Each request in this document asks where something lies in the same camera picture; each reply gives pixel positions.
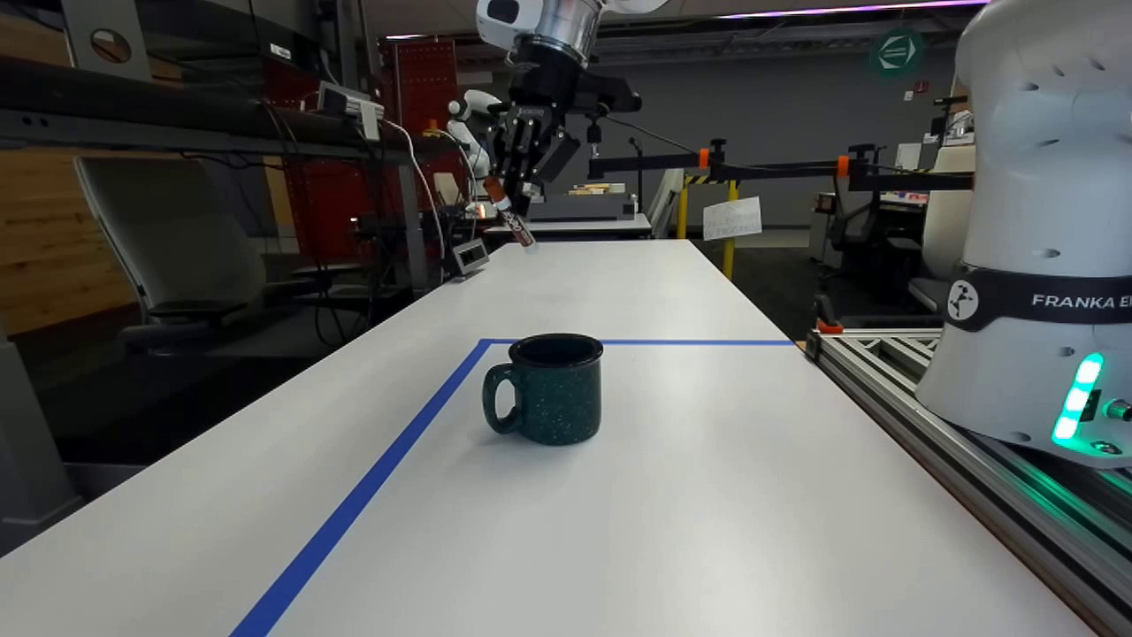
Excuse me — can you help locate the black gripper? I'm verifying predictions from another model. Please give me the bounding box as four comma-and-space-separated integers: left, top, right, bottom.
489, 49, 580, 216

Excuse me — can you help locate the red and grey marker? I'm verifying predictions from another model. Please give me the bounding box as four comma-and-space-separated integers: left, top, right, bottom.
501, 206, 536, 249

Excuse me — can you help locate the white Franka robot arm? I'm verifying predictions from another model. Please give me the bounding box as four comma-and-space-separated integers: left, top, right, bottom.
916, 0, 1132, 467

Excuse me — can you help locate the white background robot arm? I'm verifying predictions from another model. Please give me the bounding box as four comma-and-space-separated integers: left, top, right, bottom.
445, 49, 580, 216

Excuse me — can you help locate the dark green speckled mug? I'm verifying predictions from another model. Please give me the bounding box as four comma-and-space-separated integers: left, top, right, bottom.
480, 334, 605, 448

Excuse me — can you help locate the white paper sign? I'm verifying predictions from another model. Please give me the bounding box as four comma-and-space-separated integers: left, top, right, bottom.
704, 198, 765, 242

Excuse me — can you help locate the grey office chair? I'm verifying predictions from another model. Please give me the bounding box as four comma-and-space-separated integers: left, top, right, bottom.
74, 160, 266, 351

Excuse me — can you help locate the aluminium mounting rail frame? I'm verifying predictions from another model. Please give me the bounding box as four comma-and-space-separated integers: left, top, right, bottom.
804, 330, 1132, 637

